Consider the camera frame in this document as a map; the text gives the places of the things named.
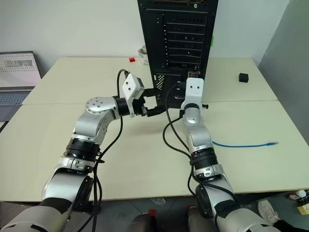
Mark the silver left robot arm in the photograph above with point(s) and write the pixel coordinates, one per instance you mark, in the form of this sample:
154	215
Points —
96	106

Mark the black computer tower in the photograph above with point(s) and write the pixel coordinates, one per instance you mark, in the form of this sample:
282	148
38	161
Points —
183	36

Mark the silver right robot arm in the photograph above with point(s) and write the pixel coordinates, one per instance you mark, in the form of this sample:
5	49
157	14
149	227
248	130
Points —
200	142

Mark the black trouser leg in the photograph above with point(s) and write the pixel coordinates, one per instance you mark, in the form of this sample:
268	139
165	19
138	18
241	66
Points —
293	227

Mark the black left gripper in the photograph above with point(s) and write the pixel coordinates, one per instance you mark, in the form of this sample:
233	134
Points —
140	107

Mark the yellow packet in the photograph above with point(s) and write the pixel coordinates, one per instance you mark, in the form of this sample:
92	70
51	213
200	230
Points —
303	209

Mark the grey laptop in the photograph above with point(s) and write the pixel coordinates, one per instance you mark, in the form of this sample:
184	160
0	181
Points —
17	79

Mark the white shoe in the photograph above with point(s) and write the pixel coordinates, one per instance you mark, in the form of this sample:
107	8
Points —
266	212

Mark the small red block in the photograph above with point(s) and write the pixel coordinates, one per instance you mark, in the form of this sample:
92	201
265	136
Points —
132	60

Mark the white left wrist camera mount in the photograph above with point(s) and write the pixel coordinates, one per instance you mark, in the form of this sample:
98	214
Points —
129	87

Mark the small black cube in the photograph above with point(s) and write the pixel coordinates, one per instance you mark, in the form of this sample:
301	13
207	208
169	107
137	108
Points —
243	77

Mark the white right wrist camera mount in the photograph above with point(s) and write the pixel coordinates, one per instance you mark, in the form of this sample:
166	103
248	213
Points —
194	90

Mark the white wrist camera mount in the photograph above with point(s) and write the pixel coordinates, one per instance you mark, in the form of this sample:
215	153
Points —
129	87
194	90

